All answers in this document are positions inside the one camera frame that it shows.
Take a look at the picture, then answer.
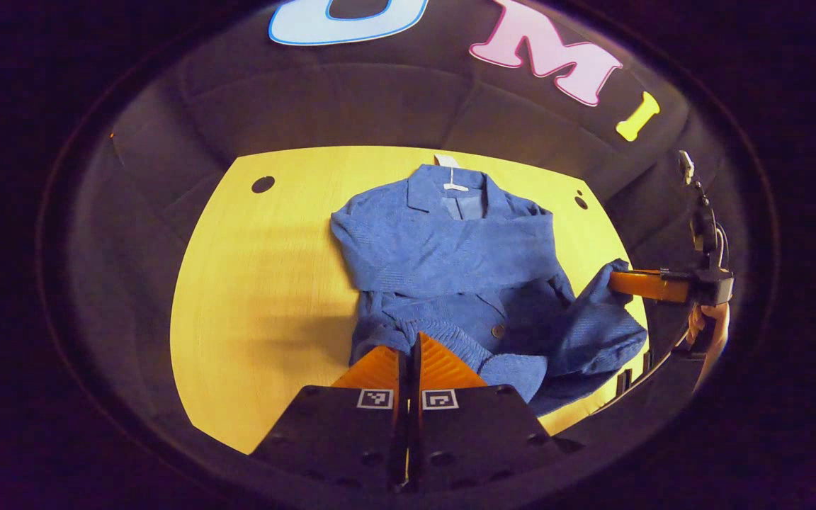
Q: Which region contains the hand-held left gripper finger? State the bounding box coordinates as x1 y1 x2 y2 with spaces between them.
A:
251 344 409 495
409 331 584 493

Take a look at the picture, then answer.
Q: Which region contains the blue knit cardigan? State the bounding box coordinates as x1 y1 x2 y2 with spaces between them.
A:
330 154 650 417

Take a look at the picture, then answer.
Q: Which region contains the black backdrop cloth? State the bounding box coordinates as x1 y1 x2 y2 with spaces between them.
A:
36 0 781 489

